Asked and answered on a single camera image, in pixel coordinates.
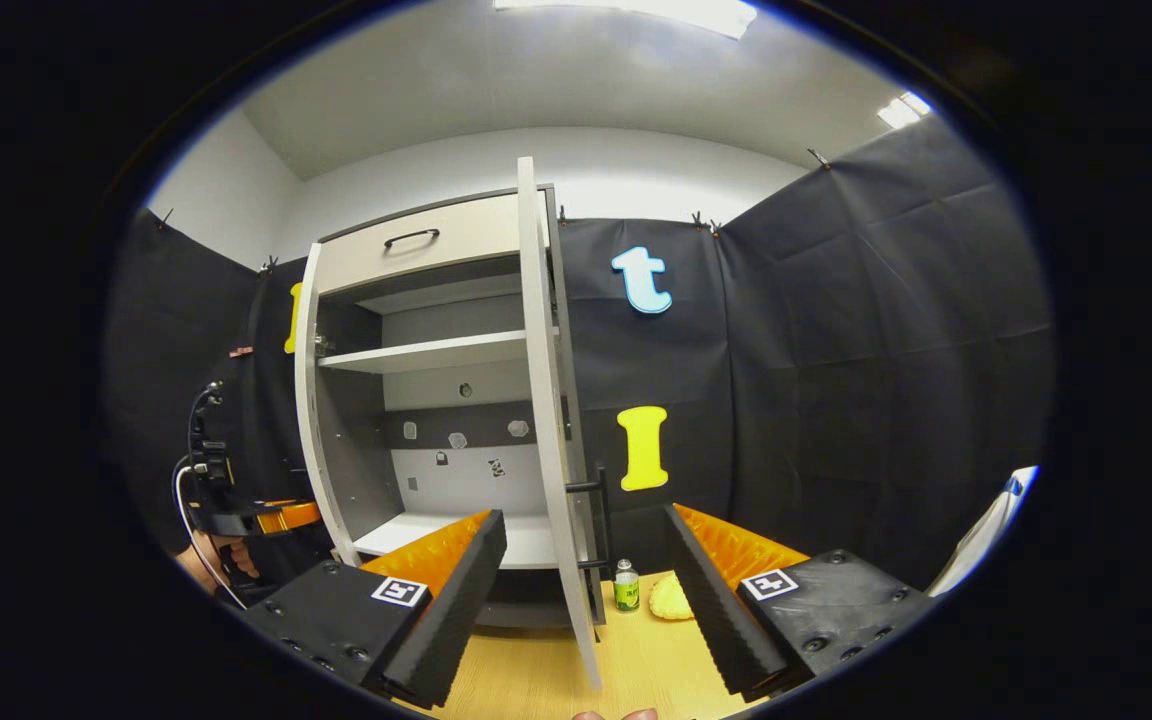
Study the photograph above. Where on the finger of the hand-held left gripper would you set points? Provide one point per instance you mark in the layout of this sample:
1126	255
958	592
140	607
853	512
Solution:
286	516

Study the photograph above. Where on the green bottle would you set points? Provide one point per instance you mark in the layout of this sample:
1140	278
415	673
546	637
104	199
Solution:
627	590

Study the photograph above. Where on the yellow cloth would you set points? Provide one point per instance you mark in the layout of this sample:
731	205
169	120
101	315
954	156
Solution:
671	598

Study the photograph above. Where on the black binder clip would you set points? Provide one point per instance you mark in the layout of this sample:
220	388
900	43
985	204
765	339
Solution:
818	158
166	217
704	222
268	264

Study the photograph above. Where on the black backdrop cloth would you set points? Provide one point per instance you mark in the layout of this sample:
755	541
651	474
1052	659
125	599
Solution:
836	350

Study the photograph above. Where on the beige cabinet shelf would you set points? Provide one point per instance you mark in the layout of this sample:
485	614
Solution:
436	352

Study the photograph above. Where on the small ceiling light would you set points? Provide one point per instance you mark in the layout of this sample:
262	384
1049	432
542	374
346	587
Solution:
903	108

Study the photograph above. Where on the headphone sticker shoe cabinet door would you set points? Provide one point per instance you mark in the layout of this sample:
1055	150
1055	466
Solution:
541	400

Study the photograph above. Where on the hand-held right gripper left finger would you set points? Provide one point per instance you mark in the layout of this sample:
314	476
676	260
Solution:
456	590

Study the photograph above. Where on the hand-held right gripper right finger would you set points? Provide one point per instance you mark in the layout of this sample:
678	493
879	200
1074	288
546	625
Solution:
716	610

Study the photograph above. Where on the camera sticker shoe cabinet door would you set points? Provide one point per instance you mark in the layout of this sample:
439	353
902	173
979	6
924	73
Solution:
308	400

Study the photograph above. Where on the white cloth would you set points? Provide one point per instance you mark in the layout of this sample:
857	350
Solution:
986	530

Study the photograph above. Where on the beige double-door shoe cabinet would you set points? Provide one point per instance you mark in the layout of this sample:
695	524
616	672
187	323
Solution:
456	480

